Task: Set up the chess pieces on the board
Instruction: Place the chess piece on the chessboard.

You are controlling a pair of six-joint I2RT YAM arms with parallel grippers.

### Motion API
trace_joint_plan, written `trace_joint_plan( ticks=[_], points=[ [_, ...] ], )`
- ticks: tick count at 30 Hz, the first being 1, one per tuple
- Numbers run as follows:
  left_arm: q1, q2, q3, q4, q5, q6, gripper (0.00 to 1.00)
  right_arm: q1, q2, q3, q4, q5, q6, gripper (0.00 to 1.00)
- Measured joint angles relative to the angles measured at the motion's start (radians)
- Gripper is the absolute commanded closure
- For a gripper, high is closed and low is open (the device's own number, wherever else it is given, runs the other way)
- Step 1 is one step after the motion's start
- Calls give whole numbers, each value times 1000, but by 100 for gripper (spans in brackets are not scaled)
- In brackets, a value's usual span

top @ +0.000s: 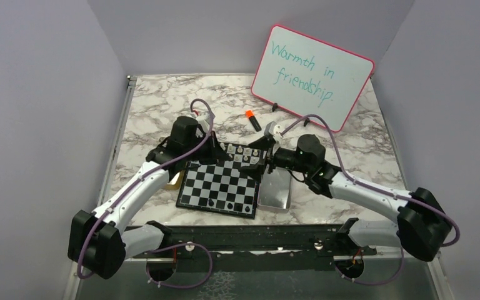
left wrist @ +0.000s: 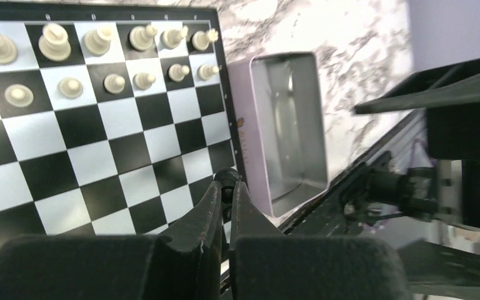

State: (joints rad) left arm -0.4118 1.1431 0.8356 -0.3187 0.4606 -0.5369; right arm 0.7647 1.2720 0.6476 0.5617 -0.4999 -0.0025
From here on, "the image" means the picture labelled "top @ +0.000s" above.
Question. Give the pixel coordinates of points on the pink framed whiteboard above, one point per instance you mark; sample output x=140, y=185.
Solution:
x=304, y=75

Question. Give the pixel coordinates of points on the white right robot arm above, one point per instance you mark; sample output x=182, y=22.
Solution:
x=416, y=221

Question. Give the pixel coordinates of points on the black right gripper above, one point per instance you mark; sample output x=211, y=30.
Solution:
x=257, y=167

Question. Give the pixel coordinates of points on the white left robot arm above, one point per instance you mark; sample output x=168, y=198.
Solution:
x=99, y=240

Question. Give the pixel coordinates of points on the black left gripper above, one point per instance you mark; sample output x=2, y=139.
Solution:
x=215, y=152

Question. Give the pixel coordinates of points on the aluminium side rail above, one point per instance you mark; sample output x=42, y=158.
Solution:
x=104, y=191

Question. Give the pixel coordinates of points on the gold tin box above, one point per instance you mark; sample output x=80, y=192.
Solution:
x=175, y=182

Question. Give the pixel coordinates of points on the silver tin lid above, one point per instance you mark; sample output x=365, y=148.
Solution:
x=275, y=191

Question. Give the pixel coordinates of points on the black mounting base rail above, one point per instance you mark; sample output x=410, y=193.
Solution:
x=244, y=248

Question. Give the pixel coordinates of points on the orange black highlighter marker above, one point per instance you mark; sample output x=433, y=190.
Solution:
x=252, y=119

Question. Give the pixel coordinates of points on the black white chess board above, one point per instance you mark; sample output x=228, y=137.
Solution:
x=223, y=183

